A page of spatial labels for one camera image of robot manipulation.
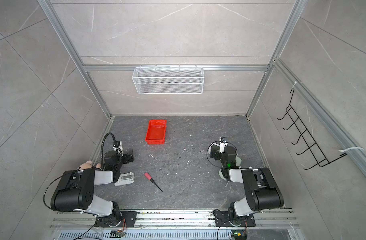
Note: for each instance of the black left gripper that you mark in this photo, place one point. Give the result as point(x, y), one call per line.
point(127, 160)

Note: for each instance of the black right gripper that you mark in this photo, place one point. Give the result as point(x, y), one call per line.
point(217, 151)

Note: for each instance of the red handled screwdriver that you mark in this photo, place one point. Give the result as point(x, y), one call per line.
point(149, 177)

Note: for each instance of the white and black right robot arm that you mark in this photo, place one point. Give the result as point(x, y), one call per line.
point(261, 189)

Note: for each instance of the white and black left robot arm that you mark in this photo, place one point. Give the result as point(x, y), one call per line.
point(75, 190)

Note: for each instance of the red plastic bin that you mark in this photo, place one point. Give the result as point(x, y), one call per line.
point(156, 132)

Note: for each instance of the grey plastic hinged device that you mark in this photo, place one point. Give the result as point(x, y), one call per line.
point(125, 179)

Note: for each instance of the pink plush toy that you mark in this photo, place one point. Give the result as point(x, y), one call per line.
point(89, 165)

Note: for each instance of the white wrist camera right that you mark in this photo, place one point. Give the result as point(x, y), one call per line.
point(223, 144)

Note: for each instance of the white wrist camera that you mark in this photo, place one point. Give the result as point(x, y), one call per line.
point(118, 147)
point(223, 144)

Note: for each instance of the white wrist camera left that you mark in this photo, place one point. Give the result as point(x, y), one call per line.
point(118, 147)

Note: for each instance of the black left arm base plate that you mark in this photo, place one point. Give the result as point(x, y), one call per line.
point(127, 219)

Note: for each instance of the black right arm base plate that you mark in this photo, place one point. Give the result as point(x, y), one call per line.
point(223, 218)

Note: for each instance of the white wire mesh basket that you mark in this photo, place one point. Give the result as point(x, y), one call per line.
point(168, 80)

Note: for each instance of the black wire hook rack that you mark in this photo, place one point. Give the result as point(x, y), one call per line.
point(305, 136)

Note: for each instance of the white cable tie lower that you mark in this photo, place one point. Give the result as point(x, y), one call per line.
point(351, 149)

